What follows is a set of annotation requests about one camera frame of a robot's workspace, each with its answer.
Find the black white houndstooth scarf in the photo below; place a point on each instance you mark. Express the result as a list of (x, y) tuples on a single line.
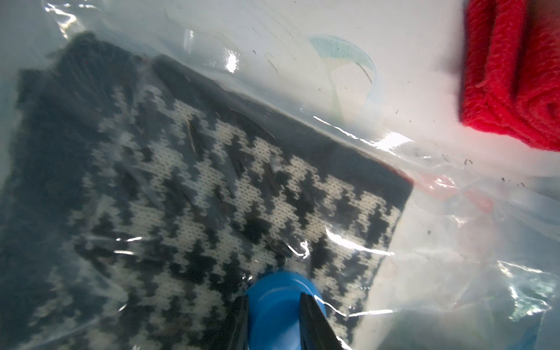
[(143, 199)]

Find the clear plastic vacuum bag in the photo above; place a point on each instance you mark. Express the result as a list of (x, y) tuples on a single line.
[(474, 259)]

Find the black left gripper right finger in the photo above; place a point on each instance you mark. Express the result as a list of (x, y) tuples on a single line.
[(315, 331)]

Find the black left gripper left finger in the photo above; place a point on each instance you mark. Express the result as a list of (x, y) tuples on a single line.
[(234, 331)]

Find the red knitted scarf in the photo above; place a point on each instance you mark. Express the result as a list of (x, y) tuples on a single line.
[(511, 76)]

